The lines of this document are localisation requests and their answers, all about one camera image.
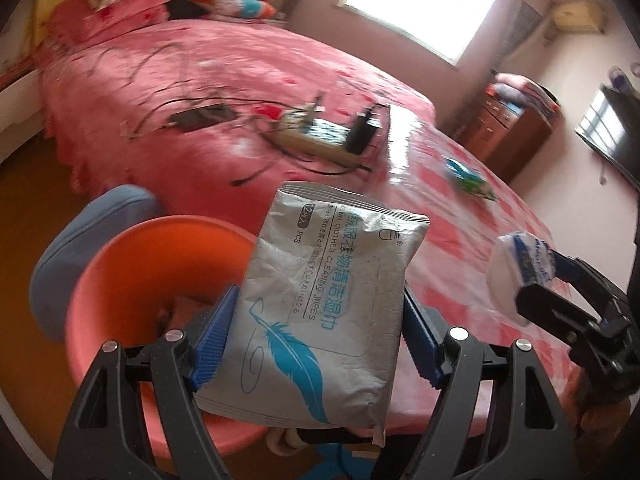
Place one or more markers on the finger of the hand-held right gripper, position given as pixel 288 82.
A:
pixel 550 310
pixel 562 262

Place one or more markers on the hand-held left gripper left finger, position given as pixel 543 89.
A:
pixel 215 340

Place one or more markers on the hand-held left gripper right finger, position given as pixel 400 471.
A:
pixel 422 345

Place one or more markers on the white cup with blue label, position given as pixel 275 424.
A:
pixel 510 275

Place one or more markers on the orange plastic basin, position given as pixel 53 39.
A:
pixel 135 280

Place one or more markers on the silver wet wipes packet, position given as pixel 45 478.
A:
pixel 320 310

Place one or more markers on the blue green wrapper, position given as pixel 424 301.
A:
pixel 467 177

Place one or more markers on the wooden cabinet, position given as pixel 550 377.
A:
pixel 515 135

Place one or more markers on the flat screen television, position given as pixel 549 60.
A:
pixel 612 125

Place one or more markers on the folded blankets stack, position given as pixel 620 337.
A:
pixel 530 92

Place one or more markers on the black power adapter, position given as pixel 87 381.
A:
pixel 362 132

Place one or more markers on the black phone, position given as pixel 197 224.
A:
pixel 200 117

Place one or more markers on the beige power strip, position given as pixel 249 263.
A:
pixel 305 132

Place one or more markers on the bed with pink blanket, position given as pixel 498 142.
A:
pixel 320 75

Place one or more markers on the window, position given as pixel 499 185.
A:
pixel 425 5

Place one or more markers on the colourful bolster pillow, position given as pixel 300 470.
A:
pixel 245 7

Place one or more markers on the pink folded blanket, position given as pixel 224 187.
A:
pixel 115 15

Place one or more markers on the yellowed wall air conditioner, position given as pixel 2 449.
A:
pixel 580 17

